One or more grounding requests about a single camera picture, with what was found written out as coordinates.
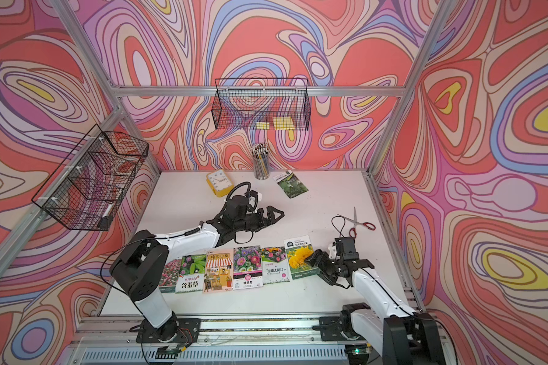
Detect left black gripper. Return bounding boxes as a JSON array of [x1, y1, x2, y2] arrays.
[[233, 206, 285, 234]]

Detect chrysanthemum seed packet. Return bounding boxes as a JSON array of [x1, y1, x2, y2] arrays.
[[233, 246, 263, 290]]

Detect yellow sunflower seed packet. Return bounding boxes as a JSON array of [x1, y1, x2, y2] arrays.
[[284, 236, 319, 280]]

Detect green gourd seed packet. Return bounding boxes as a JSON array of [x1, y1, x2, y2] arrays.
[[274, 170, 308, 199]]

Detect white sunflowers seed packet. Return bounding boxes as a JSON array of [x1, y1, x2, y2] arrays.
[[260, 246, 291, 285]]

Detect orange shop seed packet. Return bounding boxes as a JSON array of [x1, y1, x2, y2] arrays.
[[203, 249, 234, 293]]

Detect green mimosa seed packet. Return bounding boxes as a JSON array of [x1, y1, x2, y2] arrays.
[[175, 254, 206, 294]]

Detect pink flower field seed packet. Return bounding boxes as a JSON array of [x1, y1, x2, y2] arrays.
[[158, 258, 182, 294]]

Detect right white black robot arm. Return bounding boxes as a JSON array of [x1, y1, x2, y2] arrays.
[[304, 237, 446, 364]]

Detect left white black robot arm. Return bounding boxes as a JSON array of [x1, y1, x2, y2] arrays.
[[110, 182, 285, 345]]

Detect yellow alarm clock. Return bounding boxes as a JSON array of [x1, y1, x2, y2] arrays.
[[206, 169, 234, 198]]

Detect clear cup of pencils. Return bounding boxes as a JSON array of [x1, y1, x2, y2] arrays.
[[251, 143, 269, 180]]

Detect yellow sticky note pad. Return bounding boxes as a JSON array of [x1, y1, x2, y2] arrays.
[[272, 116, 295, 131]]

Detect red handled scissors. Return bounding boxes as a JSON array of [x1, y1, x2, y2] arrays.
[[339, 207, 377, 239]]

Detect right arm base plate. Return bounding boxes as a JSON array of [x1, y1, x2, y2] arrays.
[[313, 315, 361, 342]]

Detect black wire basket back wall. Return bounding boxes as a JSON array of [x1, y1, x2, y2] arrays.
[[212, 77, 311, 130]]

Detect black wire basket wall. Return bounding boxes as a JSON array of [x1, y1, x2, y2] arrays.
[[31, 125, 149, 231], [212, 77, 311, 130]]

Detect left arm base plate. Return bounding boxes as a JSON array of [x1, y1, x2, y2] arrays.
[[136, 318, 202, 345]]

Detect black wire basket left wall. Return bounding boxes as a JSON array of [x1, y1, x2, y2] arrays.
[[31, 125, 149, 231]]

